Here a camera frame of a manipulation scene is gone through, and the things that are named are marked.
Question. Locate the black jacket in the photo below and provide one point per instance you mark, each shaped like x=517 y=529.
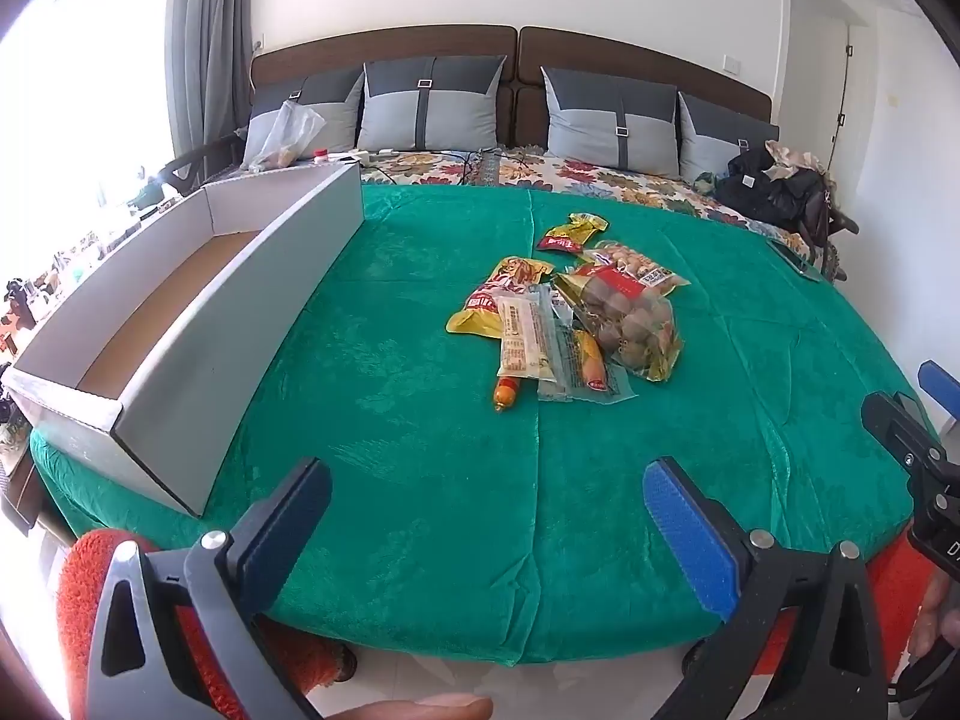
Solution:
x=757 y=187

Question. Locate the green blanket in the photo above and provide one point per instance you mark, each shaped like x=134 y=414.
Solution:
x=450 y=502

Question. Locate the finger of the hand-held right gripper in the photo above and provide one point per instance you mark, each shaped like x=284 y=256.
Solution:
x=896 y=435
x=941 y=390

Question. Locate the white bar snack packet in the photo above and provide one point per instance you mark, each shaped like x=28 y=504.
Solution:
x=525 y=337

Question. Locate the beige cloth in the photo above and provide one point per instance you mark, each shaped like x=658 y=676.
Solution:
x=795 y=154

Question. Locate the yellow and red snack packet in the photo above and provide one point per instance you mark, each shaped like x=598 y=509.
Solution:
x=570 y=234

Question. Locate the clear sausage packet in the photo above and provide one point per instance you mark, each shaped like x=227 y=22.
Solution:
x=589 y=367

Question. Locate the dried longan bag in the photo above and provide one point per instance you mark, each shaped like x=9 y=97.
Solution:
x=622 y=315

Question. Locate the dark chair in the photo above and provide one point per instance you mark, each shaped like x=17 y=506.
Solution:
x=180 y=165

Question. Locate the white cardboard box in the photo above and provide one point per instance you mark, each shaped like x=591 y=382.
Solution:
x=225 y=330

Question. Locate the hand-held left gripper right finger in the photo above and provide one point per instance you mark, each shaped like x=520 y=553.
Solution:
x=686 y=532

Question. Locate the phone in clear case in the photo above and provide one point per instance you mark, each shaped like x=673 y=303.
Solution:
x=795 y=259

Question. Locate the orange sausage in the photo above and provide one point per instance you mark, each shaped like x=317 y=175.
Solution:
x=506 y=394

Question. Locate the white power strip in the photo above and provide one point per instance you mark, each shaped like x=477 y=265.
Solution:
x=360 y=156

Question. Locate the round biscuit bag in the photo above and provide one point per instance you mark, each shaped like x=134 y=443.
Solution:
x=630 y=259

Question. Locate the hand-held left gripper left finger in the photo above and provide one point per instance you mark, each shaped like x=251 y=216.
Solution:
x=300 y=510

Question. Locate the brown bag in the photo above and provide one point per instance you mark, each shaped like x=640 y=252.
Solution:
x=817 y=217

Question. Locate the brown headboard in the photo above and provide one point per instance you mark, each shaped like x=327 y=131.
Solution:
x=450 y=41

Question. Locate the grey two-tone pillow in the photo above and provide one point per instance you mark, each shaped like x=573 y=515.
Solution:
x=435 y=112
x=600 y=127
x=709 y=139
x=330 y=109

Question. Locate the clear plastic bag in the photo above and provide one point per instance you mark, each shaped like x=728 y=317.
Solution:
x=289 y=131

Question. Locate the grey curtain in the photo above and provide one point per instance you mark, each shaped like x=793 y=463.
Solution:
x=210 y=30

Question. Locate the windowsill clutter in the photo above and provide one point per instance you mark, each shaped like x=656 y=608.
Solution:
x=52 y=277

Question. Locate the person's right hand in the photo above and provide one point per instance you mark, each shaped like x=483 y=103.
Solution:
x=941 y=615

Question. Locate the floral bedsheet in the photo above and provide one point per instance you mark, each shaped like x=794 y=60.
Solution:
x=645 y=180

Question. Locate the person's left hand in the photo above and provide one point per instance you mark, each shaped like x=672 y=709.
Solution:
x=420 y=709

